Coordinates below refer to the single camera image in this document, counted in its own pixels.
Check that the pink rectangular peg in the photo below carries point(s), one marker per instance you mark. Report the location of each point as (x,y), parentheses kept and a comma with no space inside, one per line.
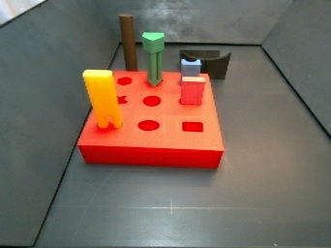
(192,89)

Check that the brown oval peg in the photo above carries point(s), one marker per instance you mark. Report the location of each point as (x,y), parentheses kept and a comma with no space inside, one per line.
(128,41)

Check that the red peg board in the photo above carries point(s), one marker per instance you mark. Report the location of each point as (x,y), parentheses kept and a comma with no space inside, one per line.
(163,132)

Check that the yellow arch peg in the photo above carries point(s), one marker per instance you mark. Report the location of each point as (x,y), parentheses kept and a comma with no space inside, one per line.
(101,92)

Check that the black curved block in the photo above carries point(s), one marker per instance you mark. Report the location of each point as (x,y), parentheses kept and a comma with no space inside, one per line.
(213,62)

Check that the blue notched peg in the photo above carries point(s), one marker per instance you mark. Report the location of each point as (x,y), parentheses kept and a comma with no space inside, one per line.
(189,68)

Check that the green triangular peg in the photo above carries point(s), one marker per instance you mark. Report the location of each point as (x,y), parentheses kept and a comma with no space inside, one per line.
(153,47)

